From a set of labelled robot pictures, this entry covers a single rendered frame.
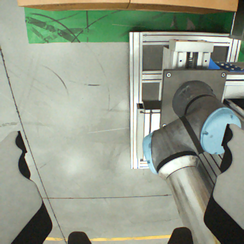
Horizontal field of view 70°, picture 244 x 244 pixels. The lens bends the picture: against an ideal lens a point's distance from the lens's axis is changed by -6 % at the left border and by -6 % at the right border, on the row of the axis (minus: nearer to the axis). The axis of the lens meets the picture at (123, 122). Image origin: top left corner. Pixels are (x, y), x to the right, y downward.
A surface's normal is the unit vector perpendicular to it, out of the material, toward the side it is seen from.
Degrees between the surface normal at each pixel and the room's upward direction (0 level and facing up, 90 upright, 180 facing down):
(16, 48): 0
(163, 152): 70
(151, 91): 0
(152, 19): 0
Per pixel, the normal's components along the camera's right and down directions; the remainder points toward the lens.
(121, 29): 0.03, 0.48
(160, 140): -0.51, -0.47
